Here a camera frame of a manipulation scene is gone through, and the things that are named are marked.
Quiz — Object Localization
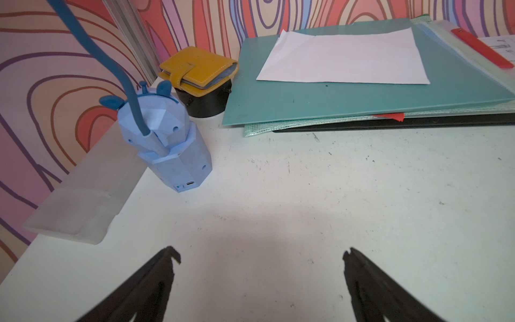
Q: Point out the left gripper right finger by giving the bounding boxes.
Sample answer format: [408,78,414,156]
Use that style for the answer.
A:
[343,248,442,321]

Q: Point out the green folder stack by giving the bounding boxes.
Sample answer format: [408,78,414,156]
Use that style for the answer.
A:
[222,16,514,136]

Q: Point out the white paper sheet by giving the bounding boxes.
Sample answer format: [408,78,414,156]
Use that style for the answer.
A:
[257,28,430,85]

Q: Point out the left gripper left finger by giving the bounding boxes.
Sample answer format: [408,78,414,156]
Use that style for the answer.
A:
[79,246,181,321]

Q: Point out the printed paper sheet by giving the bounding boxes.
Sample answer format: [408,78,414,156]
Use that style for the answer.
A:
[479,34,515,64]

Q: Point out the aluminium frame post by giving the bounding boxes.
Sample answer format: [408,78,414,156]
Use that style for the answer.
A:
[103,0,160,83]

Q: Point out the translucent white box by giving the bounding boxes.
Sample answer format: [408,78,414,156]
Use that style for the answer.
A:
[24,123,147,244]

